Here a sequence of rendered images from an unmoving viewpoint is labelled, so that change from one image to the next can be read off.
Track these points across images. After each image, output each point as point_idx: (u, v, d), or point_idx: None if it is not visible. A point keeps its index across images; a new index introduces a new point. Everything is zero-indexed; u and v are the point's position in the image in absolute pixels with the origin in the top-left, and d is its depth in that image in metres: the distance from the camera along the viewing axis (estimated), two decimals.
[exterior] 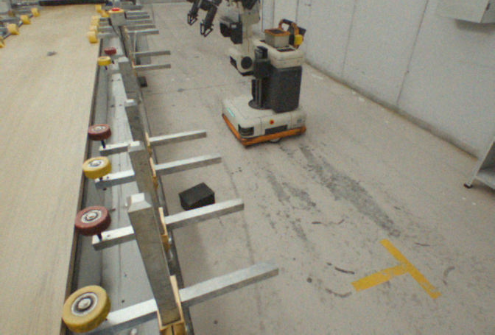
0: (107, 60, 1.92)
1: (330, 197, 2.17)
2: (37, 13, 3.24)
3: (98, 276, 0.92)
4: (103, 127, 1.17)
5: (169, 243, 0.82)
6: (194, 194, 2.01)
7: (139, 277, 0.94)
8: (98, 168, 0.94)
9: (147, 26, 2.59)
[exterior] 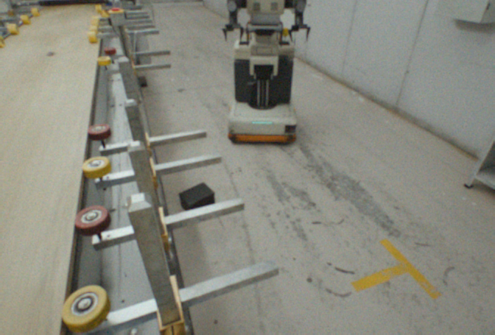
0: (107, 60, 1.92)
1: (330, 197, 2.17)
2: (37, 13, 3.24)
3: (98, 276, 0.92)
4: (103, 127, 1.17)
5: (169, 243, 0.82)
6: (194, 194, 2.01)
7: (139, 277, 0.94)
8: (98, 168, 0.94)
9: (147, 26, 2.59)
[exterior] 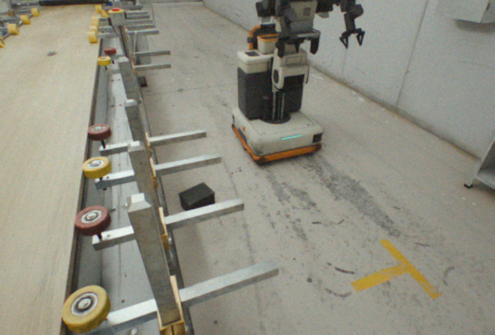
0: (107, 60, 1.92)
1: (330, 197, 2.17)
2: (37, 13, 3.24)
3: (98, 276, 0.92)
4: (103, 127, 1.17)
5: (169, 243, 0.82)
6: (194, 194, 2.01)
7: (139, 277, 0.94)
8: (98, 168, 0.94)
9: (147, 26, 2.59)
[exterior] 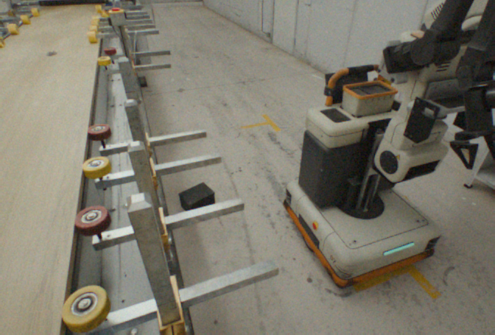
0: (107, 60, 1.92)
1: None
2: (37, 13, 3.24)
3: (98, 276, 0.92)
4: (103, 127, 1.17)
5: (169, 243, 0.82)
6: (194, 194, 2.01)
7: (139, 277, 0.94)
8: (98, 168, 0.94)
9: (147, 26, 2.59)
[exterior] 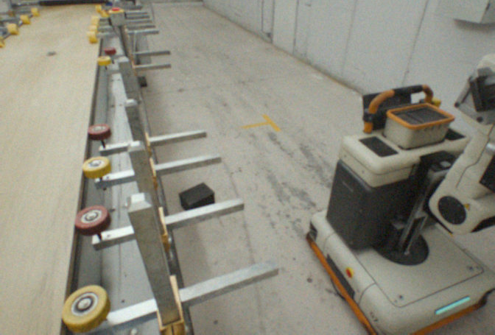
0: (107, 60, 1.92)
1: None
2: (37, 13, 3.24)
3: (98, 276, 0.92)
4: (103, 127, 1.17)
5: (169, 243, 0.82)
6: (194, 194, 2.01)
7: (139, 277, 0.94)
8: (98, 168, 0.94)
9: (147, 26, 2.59)
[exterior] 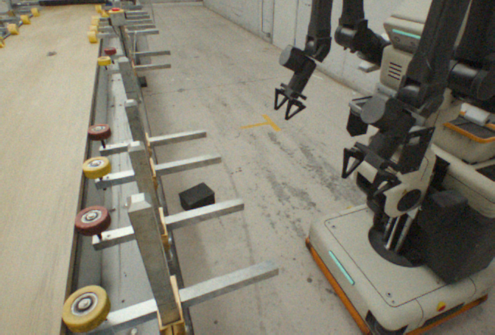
0: (107, 60, 1.92)
1: (330, 197, 2.17)
2: (37, 13, 3.24)
3: (98, 276, 0.92)
4: (103, 127, 1.17)
5: (169, 243, 0.82)
6: (194, 194, 2.01)
7: (139, 277, 0.94)
8: (98, 168, 0.94)
9: (147, 26, 2.59)
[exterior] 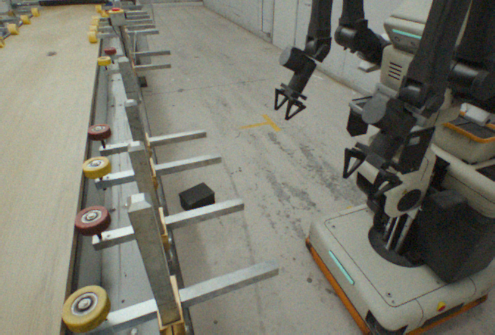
0: (107, 60, 1.92)
1: (330, 197, 2.17)
2: (37, 13, 3.24)
3: (98, 276, 0.92)
4: (103, 127, 1.17)
5: (169, 243, 0.82)
6: (194, 194, 2.01)
7: (139, 277, 0.94)
8: (98, 168, 0.94)
9: (147, 26, 2.59)
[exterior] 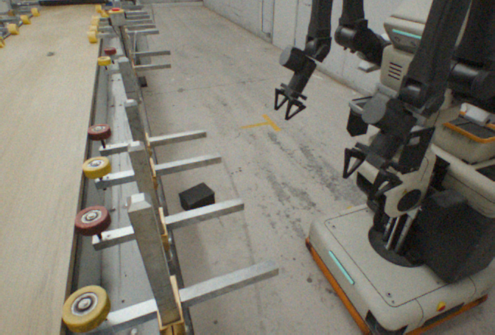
0: (107, 60, 1.92)
1: (330, 197, 2.17)
2: (37, 13, 3.24)
3: (98, 276, 0.92)
4: (103, 127, 1.17)
5: (169, 243, 0.82)
6: (194, 194, 2.01)
7: (139, 277, 0.94)
8: (98, 168, 0.94)
9: (147, 26, 2.59)
